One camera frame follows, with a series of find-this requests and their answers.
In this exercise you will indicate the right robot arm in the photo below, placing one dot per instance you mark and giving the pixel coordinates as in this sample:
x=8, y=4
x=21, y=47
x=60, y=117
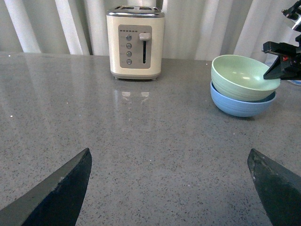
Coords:
x=294, y=14

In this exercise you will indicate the white curtain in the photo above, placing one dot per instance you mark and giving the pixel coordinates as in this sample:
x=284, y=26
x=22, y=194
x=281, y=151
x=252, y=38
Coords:
x=194, y=29

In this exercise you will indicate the blue container lid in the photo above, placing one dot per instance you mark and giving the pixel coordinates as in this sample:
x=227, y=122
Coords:
x=295, y=82

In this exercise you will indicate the cream two-slice toaster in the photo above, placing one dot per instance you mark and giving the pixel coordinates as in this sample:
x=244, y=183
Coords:
x=135, y=37

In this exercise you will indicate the green bowl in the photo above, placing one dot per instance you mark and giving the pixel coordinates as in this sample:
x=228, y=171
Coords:
x=241, y=78

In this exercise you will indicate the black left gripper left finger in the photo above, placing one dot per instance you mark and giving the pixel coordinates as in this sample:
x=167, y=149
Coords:
x=56, y=201

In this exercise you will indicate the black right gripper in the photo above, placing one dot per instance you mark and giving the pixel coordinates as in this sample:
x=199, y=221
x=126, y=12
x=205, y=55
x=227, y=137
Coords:
x=287, y=66

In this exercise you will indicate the blue bowl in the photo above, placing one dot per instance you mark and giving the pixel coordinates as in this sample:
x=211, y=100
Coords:
x=240, y=108

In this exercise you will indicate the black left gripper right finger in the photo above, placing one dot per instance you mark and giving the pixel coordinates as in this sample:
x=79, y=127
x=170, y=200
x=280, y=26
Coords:
x=278, y=188

